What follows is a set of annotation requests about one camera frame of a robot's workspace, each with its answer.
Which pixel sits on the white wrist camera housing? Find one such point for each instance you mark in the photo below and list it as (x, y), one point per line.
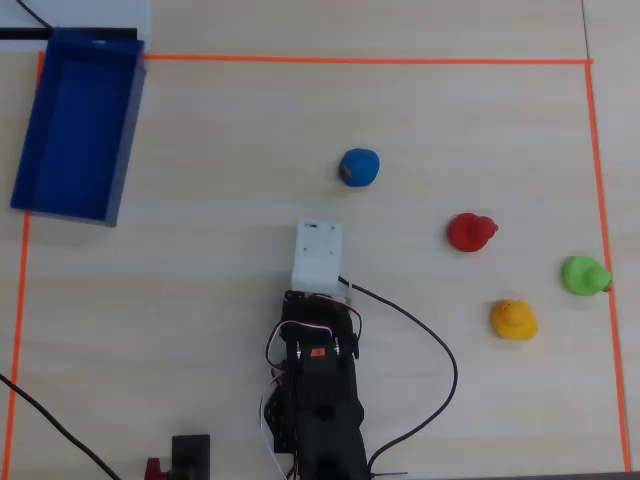
(317, 250)

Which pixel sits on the blue plastic box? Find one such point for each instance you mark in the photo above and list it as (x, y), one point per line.
(75, 125)

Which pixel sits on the orange tape strip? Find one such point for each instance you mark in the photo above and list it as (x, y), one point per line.
(601, 200)
(18, 310)
(350, 60)

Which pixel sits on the blue rubber duck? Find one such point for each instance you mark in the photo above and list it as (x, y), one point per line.
(361, 167)

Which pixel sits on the yellow rubber duck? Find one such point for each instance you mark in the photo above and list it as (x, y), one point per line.
(515, 321)

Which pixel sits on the red rubber duck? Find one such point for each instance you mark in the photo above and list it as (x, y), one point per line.
(467, 232)

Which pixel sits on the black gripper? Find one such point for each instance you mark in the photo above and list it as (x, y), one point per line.
(306, 304)

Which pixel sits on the black camera stand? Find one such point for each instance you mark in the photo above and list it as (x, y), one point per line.
(191, 457)

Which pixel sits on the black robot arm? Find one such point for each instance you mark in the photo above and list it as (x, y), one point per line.
(325, 425)

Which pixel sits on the green rubber duck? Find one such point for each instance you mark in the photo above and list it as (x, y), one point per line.
(582, 276)

